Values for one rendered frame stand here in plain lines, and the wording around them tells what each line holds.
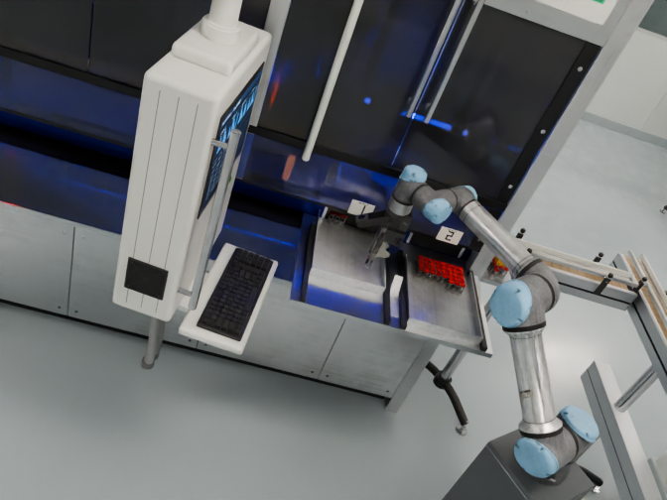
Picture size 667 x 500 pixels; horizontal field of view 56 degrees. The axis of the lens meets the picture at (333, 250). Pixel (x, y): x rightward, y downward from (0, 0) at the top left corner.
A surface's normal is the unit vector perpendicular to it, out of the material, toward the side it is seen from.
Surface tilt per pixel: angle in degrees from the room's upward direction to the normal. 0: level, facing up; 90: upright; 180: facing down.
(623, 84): 90
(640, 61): 90
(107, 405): 0
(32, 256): 90
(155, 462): 0
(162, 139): 90
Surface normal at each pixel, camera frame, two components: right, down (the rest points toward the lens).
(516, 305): -0.78, 0.05
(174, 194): -0.17, 0.57
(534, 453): -0.73, 0.31
